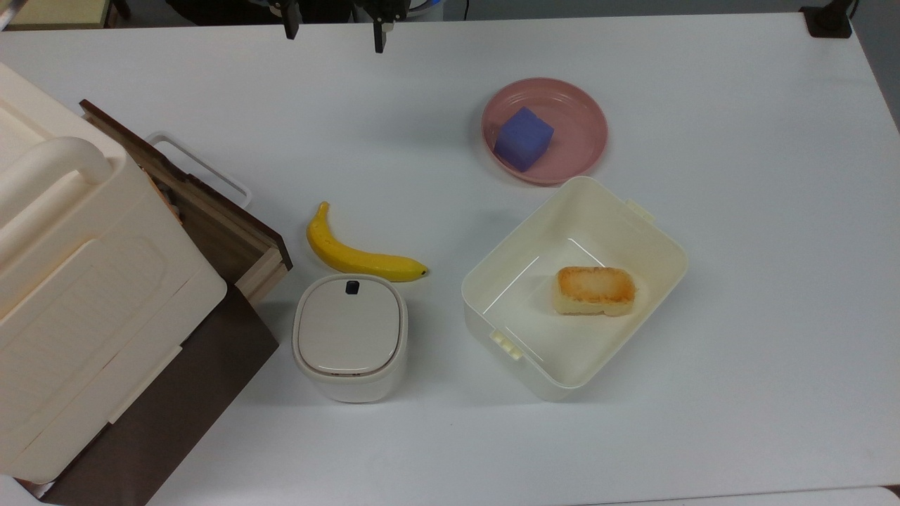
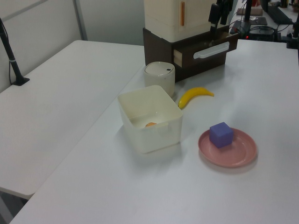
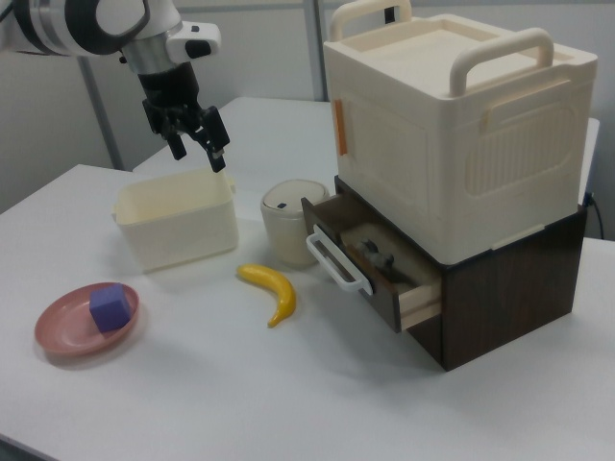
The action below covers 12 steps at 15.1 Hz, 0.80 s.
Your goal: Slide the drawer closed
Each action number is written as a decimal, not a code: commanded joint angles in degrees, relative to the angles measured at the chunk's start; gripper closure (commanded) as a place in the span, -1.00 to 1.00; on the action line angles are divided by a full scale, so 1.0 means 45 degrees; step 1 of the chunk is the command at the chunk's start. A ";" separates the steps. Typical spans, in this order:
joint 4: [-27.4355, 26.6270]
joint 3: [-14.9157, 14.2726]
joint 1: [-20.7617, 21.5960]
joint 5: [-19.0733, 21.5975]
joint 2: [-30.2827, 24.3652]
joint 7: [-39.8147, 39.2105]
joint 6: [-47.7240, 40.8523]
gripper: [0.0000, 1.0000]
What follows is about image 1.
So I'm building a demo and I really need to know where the black Franka gripper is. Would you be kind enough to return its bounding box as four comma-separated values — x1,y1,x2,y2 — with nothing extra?
271,0,409,55

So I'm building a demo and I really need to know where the brown wooden drawer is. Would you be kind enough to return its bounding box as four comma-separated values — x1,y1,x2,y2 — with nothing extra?
79,99,294,304

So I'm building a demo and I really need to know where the dark brown drawer cabinet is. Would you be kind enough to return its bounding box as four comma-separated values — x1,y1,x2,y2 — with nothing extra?
14,283,280,506

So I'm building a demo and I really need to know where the blue purple cube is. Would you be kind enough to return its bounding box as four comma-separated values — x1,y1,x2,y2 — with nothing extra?
493,106,555,173

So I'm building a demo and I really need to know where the yellow banana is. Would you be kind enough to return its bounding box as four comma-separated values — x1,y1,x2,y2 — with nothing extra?
306,202,430,283

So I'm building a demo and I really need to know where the pink plastic plate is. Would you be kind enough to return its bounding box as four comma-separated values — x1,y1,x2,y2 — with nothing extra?
481,77,609,186

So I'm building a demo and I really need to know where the yellowish wooden furniture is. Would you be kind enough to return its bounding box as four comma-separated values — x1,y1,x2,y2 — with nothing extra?
0,0,120,30

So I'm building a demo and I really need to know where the white lidded mini bin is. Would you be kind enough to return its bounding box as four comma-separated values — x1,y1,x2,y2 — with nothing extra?
292,273,409,404

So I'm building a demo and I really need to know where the cream plastic open container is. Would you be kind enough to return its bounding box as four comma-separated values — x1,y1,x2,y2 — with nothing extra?
461,176,689,402

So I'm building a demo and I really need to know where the toasted bread slice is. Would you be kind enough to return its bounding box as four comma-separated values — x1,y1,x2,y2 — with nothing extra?
553,266,637,317

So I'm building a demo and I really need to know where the black table clamp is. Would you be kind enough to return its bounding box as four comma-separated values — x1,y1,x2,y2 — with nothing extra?
800,0,860,39

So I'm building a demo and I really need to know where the cream storage box with handle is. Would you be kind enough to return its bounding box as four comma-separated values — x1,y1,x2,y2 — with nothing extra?
0,62,229,486

